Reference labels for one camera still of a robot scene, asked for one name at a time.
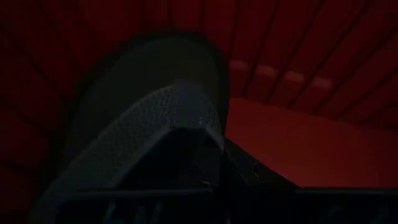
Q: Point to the red plastic bin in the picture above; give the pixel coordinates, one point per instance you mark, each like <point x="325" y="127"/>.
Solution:
<point x="311" y="140"/>

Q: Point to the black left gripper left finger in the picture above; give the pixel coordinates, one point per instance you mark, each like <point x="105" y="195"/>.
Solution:
<point x="180" y="158"/>

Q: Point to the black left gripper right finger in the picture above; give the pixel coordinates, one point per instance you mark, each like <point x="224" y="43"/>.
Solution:
<point x="242" y="174"/>

